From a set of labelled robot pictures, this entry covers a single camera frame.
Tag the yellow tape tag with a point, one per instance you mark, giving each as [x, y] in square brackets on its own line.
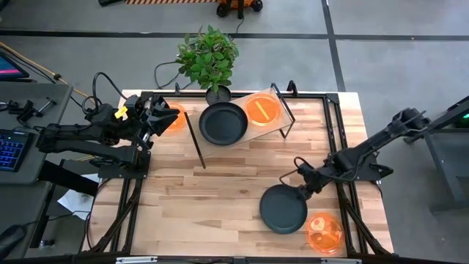
[121, 112]

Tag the orange translucent plate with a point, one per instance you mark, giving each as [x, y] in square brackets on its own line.
[271, 117]
[324, 234]
[181, 124]

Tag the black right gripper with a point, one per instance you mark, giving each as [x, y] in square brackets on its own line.
[317, 177]

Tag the blue backlit keyboard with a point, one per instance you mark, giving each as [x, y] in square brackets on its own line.
[12, 150]

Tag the low wheeled cart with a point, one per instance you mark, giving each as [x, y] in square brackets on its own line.
[238, 6]

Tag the yellow black striped bar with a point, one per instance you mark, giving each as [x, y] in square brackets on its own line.
[165, 1]

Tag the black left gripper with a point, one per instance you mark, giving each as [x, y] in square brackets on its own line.
[141, 117]

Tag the black metal stand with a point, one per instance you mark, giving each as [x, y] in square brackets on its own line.
[445, 165]

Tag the silver aluminium bar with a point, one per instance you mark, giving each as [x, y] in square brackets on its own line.
[135, 260]

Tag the white paper sheet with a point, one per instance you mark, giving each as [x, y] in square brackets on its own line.
[77, 201]

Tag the potted green plant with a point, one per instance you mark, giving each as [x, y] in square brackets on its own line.
[207, 58]

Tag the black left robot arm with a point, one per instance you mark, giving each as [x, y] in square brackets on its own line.
[73, 141]

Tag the black clamp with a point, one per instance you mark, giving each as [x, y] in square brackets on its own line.
[25, 111]

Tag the computer monitor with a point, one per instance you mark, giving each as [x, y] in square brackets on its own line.
[11, 67]

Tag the black round plate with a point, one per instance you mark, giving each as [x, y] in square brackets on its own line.
[223, 124]
[282, 210]

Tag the black computer mouse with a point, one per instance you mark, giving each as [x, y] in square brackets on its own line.
[11, 238]

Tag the wooden shelf with black frame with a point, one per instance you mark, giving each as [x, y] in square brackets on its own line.
[253, 133]

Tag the dark grey desk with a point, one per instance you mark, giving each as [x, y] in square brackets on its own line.
[18, 205]

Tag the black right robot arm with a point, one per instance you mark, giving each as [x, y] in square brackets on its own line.
[384, 135]

